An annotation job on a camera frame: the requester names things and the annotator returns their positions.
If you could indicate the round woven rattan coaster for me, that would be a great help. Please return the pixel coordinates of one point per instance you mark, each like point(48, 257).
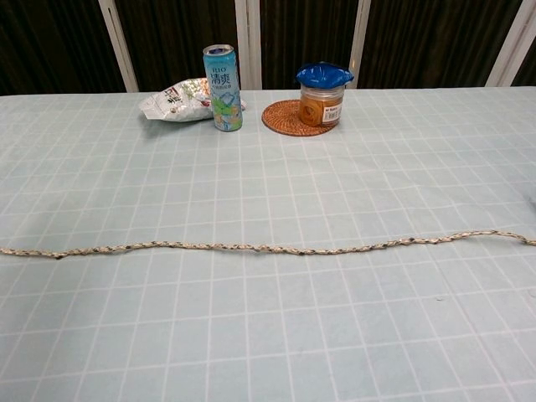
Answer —
point(280, 119)

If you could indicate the clear jar with orange contents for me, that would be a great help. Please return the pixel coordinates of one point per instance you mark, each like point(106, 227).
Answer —
point(318, 106)

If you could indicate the white metal frame post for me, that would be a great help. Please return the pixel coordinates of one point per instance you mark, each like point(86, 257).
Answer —
point(511, 46)
point(248, 42)
point(119, 50)
point(360, 42)

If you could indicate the tall light blue drink can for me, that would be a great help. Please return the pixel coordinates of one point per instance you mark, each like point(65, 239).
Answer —
point(224, 92)

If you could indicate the blue plastic pouch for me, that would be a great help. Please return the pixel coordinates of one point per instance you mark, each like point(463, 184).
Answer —
point(324, 75)

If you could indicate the dark slatted curtain panel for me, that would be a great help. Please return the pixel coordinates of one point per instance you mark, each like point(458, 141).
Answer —
point(50, 42)
point(529, 73)
point(305, 29)
point(176, 29)
point(431, 42)

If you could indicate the white crumpled snack bag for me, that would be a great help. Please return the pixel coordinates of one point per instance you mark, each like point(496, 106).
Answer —
point(176, 104)

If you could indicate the light blue checked tablecloth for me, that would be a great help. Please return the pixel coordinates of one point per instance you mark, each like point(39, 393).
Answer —
point(251, 326)

